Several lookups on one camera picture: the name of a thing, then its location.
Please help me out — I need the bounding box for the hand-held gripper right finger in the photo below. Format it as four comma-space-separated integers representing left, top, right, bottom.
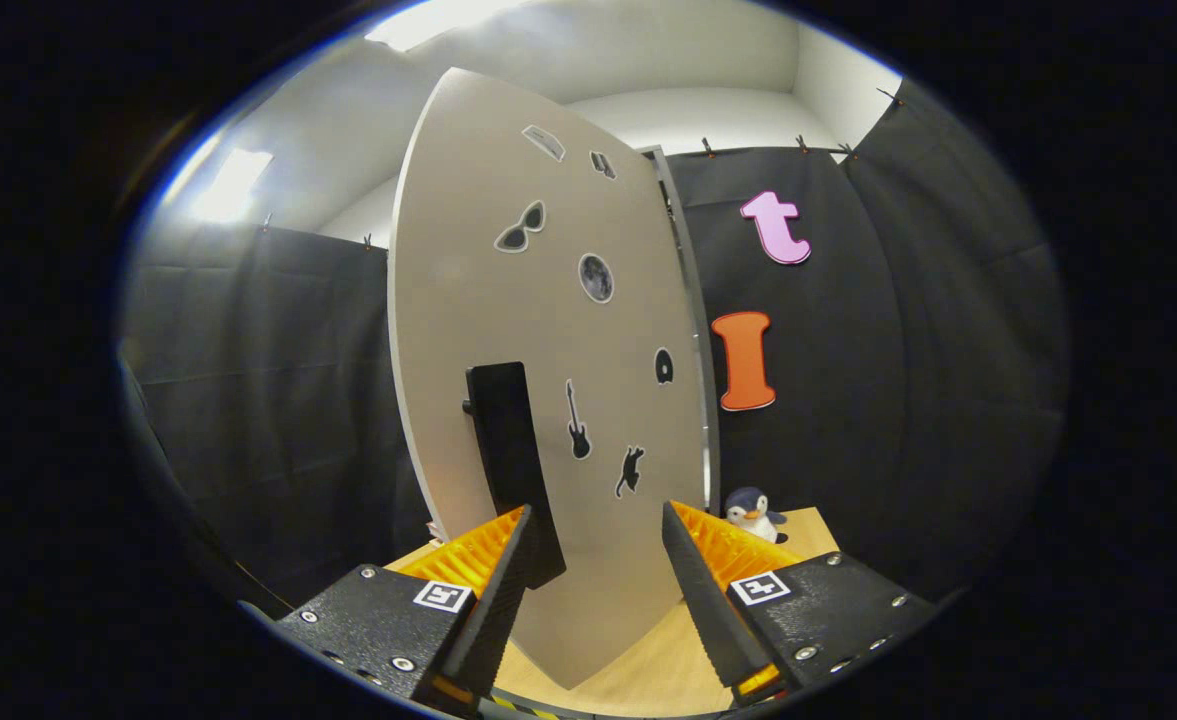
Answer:
661, 499, 940, 707

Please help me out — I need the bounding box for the penguin plush toy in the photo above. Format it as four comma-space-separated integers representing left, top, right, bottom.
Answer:
723, 486, 790, 547

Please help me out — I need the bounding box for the black backdrop cloth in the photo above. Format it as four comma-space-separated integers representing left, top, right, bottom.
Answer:
116, 75, 1071, 613

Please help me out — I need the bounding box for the beige shoe cabinet door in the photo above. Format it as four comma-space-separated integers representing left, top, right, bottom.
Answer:
387, 67, 719, 692

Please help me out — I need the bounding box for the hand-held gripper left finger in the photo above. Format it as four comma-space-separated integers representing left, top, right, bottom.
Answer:
276, 504, 536, 717

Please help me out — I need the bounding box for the dark grey shoe cabinet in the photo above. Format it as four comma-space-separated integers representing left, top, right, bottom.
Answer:
638, 144, 725, 517

